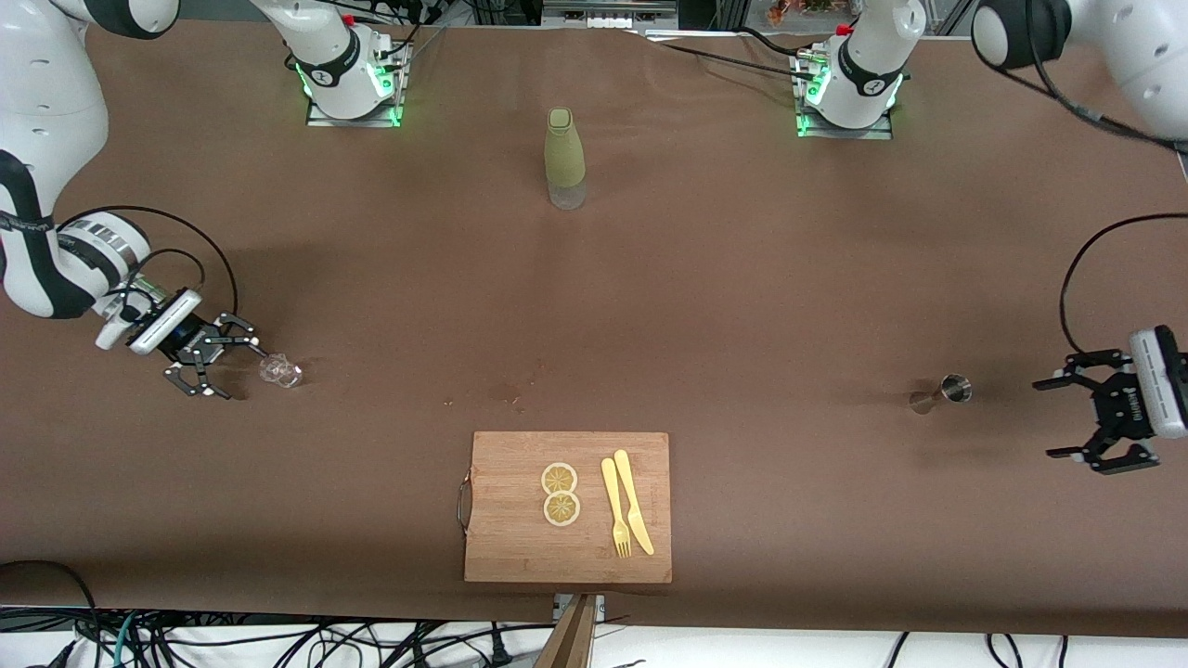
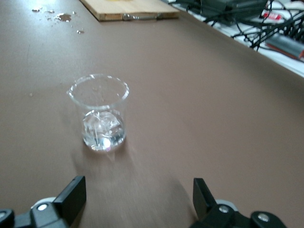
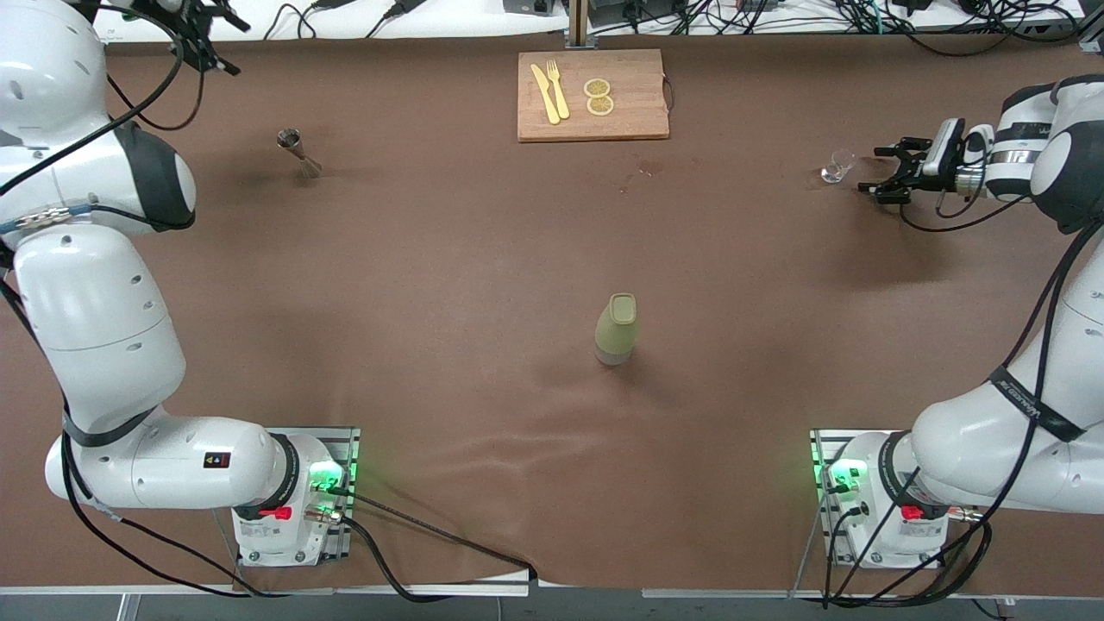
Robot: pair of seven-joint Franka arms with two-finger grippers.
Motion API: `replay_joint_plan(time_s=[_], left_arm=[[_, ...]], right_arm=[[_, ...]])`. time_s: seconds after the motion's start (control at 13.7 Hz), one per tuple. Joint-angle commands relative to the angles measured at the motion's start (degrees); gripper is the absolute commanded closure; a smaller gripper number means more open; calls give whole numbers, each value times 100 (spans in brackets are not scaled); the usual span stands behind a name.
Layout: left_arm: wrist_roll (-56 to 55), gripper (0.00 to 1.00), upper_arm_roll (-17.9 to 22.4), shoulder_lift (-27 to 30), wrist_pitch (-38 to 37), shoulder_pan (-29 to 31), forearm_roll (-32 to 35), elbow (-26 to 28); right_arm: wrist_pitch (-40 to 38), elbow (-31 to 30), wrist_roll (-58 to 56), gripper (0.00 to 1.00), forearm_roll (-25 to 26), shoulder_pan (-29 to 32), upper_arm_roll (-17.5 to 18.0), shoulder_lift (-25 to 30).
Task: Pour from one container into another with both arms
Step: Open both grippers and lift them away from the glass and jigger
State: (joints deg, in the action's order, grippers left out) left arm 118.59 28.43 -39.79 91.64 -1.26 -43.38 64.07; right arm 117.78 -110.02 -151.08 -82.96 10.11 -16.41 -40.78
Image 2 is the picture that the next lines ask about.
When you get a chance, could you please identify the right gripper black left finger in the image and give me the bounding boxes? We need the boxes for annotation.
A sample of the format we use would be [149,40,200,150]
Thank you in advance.
[0,175,86,228]

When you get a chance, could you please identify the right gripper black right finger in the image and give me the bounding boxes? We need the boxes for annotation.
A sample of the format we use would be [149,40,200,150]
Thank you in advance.
[190,178,285,228]

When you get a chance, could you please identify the clear glass beaker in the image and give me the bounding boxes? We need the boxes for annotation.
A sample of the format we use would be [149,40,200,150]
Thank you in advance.
[66,74,130,152]

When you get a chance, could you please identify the brown table cover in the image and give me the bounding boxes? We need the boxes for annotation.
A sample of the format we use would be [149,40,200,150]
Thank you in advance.
[0,0,304,228]

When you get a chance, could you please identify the grey red cylindrical tool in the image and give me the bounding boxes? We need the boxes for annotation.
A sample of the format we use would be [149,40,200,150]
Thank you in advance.
[264,33,304,63]

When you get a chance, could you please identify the small liquid spill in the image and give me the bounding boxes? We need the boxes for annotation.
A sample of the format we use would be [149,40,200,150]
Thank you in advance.
[31,6,85,35]

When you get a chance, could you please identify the red white label tag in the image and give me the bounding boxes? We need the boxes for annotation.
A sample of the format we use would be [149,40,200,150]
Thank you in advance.
[262,11,283,21]

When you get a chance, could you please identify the black power adapter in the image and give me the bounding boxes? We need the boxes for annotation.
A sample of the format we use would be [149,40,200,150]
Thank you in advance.
[223,0,269,11]

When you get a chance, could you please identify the wooden cutting board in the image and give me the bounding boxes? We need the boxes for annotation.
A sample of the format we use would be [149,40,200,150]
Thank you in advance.
[79,0,180,22]

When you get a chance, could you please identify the tangled black floor cables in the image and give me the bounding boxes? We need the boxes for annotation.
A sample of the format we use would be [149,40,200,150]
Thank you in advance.
[170,0,304,52]

